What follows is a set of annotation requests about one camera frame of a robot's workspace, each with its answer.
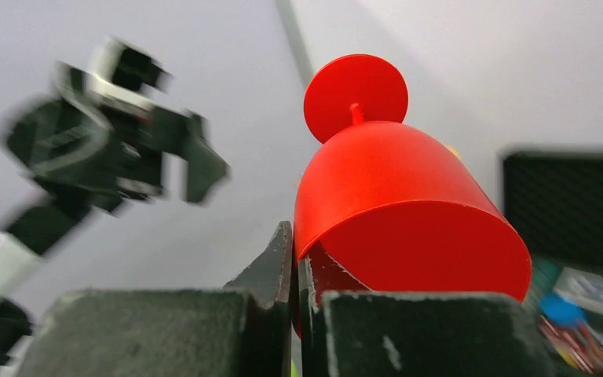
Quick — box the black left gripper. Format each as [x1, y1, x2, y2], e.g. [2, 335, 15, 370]
[0, 62, 228, 208]

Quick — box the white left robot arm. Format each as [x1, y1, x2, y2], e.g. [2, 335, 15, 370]
[0, 63, 228, 366]

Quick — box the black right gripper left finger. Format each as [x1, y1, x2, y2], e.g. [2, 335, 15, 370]
[16, 221, 293, 377]

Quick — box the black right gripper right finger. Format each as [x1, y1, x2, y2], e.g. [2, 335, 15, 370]
[298, 254, 555, 376]

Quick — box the blue playing card deck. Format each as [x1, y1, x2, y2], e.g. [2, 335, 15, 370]
[554, 267, 603, 315]

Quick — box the red wine glass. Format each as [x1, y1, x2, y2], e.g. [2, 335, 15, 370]
[291, 53, 533, 339]

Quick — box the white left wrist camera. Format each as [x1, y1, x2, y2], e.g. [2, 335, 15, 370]
[86, 36, 167, 116]

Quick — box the blue round chip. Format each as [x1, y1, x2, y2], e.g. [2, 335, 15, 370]
[539, 293, 587, 328]

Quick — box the black poker chip case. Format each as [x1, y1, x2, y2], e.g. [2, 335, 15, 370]
[502, 149, 603, 376]

